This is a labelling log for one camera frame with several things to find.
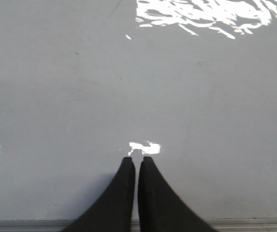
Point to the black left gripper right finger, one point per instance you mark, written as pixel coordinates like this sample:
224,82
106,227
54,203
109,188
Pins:
160,209

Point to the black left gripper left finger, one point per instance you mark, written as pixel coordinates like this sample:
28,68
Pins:
112,211

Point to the white whiteboard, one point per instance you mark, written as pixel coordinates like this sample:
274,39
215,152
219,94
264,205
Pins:
191,83

